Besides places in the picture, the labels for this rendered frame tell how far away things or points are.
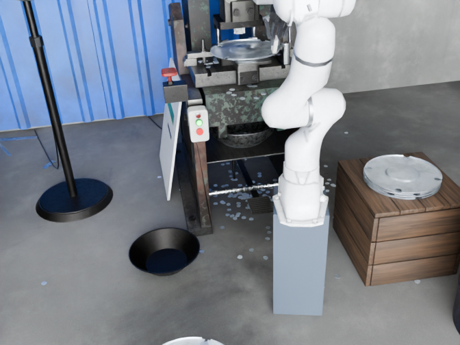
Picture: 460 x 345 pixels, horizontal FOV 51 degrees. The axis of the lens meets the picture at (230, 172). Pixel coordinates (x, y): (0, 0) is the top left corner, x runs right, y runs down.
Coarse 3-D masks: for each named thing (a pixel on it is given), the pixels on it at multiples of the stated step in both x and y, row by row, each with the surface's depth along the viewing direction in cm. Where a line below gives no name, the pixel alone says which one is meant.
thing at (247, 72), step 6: (234, 60) 193; (246, 60) 192; (252, 60) 192; (258, 60) 191; (264, 60) 191; (270, 60) 191; (234, 66) 206; (240, 66) 189; (246, 66) 202; (252, 66) 203; (258, 66) 203; (240, 72) 203; (246, 72) 203; (252, 72) 204; (258, 72) 204; (240, 78) 204; (246, 78) 205; (252, 78) 205; (258, 78) 206; (240, 84) 206
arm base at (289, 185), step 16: (288, 176) 155; (304, 176) 152; (320, 176) 160; (288, 192) 154; (304, 192) 152; (320, 192) 157; (288, 208) 152; (304, 208) 151; (320, 208) 158; (288, 224) 152; (304, 224) 151; (320, 224) 152
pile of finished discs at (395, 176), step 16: (384, 160) 200; (400, 160) 199; (416, 160) 199; (368, 176) 190; (384, 176) 189; (400, 176) 188; (416, 176) 187; (432, 176) 188; (384, 192) 182; (400, 192) 179; (416, 192) 178; (432, 192) 180
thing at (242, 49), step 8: (232, 40) 215; (240, 40) 216; (248, 40) 216; (256, 40) 215; (216, 48) 208; (224, 48) 207; (232, 48) 205; (240, 48) 204; (248, 48) 204; (256, 48) 203; (264, 48) 205; (216, 56) 197; (224, 56) 197; (232, 56) 197; (240, 56) 196; (248, 56) 196; (256, 56) 195; (264, 56) 193
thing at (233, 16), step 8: (224, 0) 197; (232, 0) 196; (240, 0) 197; (248, 0) 196; (224, 8) 199; (232, 8) 196; (240, 8) 196; (248, 8) 197; (256, 8) 201; (224, 16) 200; (232, 16) 198; (240, 16) 198; (248, 16) 199; (256, 16) 202
